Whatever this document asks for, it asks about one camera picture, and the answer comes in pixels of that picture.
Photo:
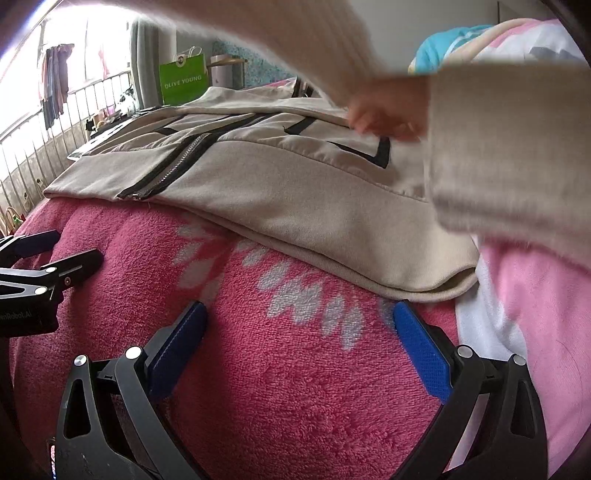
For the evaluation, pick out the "white round appliance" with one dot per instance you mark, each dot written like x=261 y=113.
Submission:
x=224 y=74

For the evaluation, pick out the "cartoon print quilt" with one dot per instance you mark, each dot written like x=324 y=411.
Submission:
x=531 y=300

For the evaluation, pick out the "teal floral hanging cloth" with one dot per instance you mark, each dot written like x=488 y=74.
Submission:
x=263 y=69

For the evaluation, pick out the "beige zip hoodie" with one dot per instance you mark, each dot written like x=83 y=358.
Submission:
x=300 y=207

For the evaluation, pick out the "green paper shopping bag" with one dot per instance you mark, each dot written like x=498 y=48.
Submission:
x=182 y=83

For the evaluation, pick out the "grey curtain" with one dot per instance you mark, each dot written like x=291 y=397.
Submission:
x=145 y=60

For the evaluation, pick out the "metal window railing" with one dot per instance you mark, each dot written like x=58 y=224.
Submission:
x=27 y=152

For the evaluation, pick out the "hanging clothes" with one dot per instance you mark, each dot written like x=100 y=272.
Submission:
x=55 y=83

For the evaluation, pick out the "wooden stool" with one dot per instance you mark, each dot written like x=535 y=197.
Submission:
x=242 y=62

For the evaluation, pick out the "pink floral fleece blanket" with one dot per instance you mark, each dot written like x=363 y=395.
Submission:
x=277 y=392

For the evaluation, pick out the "person's right hand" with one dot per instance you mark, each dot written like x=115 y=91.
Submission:
x=392 y=106

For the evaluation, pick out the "person's right forearm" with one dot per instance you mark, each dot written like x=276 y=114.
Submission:
x=508 y=147

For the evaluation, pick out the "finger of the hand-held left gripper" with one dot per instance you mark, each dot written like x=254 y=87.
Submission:
x=74 y=267
x=34 y=242

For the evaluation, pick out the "person's left forearm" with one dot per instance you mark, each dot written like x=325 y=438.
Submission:
x=277 y=32

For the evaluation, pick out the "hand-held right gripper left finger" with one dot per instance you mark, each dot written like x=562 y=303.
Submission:
x=180 y=346

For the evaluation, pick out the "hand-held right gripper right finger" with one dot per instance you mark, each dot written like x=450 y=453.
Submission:
x=422 y=350

